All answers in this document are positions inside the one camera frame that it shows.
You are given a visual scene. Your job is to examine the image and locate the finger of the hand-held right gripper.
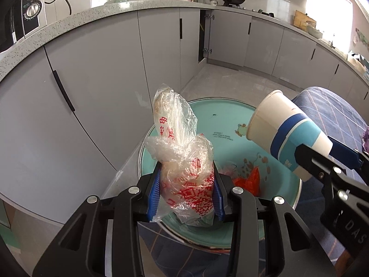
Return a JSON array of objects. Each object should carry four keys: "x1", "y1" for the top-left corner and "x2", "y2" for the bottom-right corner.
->
[
  {"x1": 329, "y1": 136, "x2": 369, "y2": 186},
  {"x1": 295, "y1": 143, "x2": 358, "y2": 206}
]

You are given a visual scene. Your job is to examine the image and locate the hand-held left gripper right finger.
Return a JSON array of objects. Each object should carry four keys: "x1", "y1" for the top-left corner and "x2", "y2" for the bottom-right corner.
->
[{"x1": 213, "y1": 164, "x2": 338, "y2": 277}]

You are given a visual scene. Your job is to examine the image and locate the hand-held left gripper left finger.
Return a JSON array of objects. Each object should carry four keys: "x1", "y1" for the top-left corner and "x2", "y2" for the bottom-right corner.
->
[{"x1": 32, "y1": 166, "x2": 162, "y2": 277}]

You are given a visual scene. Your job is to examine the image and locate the clear red-printed plastic bag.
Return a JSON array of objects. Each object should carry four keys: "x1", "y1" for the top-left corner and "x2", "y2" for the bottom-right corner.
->
[{"x1": 144, "y1": 83, "x2": 215, "y2": 227}]

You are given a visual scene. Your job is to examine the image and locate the red plastic wrapper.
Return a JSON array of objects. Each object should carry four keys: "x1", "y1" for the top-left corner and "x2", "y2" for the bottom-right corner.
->
[{"x1": 232, "y1": 167, "x2": 261, "y2": 195}]

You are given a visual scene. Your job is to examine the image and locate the white and blue paper cup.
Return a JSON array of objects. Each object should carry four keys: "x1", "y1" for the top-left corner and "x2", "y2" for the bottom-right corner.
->
[{"x1": 246, "y1": 90, "x2": 333, "y2": 182}]

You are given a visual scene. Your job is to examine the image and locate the teal trash bin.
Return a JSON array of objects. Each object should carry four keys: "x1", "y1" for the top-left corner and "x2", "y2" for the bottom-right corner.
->
[{"x1": 138, "y1": 98, "x2": 303, "y2": 249}]

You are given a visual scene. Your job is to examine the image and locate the grey kitchen cabinets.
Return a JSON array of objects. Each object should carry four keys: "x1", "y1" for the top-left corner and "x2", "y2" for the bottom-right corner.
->
[{"x1": 0, "y1": 6, "x2": 369, "y2": 226}]

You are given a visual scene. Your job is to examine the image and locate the bright window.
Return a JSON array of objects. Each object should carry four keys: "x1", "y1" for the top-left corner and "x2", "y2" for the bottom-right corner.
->
[{"x1": 305, "y1": 0, "x2": 354, "y2": 53}]

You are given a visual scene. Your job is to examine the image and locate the wooden cutting board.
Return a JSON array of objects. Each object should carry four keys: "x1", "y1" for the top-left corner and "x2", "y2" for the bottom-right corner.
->
[{"x1": 293, "y1": 9, "x2": 308, "y2": 28}]

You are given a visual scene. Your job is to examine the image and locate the speckled grey countertop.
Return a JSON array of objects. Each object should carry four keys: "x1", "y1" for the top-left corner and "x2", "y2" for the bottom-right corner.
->
[{"x1": 0, "y1": 0, "x2": 369, "y2": 90}]

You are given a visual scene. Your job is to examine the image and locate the silver microwave oven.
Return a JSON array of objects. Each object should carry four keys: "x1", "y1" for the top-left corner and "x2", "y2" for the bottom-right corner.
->
[{"x1": 0, "y1": 0, "x2": 47, "y2": 53}]

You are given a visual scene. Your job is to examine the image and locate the green wall decoration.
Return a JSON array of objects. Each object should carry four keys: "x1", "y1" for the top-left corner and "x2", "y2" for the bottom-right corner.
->
[{"x1": 353, "y1": 28, "x2": 369, "y2": 47}]

